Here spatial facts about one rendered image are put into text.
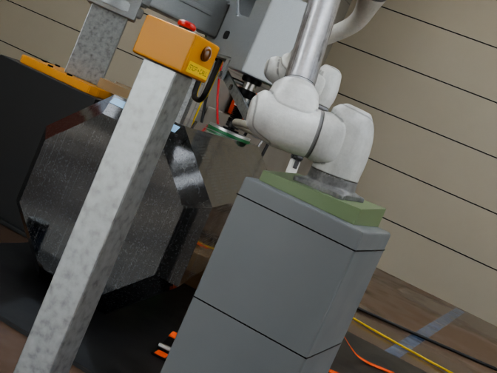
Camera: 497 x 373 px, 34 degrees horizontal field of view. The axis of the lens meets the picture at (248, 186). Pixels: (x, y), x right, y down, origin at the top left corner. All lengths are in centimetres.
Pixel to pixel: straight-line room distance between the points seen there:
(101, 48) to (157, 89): 257
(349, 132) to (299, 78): 23
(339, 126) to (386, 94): 606
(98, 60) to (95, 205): 256
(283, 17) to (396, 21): 489
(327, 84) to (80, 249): 161
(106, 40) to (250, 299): 209
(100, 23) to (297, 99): 190
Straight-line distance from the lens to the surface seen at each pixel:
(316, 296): 232
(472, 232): 821
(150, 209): 305
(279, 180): 242
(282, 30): 380
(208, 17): 436
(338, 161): 243
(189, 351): 248
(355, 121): 244
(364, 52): 862
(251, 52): 376
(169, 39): 157
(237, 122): 318
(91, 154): 318
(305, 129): 241
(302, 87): 244
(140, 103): 159
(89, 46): 415
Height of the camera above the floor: 100
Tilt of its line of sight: 5 degrees down
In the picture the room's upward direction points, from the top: 24 degrees clockwise
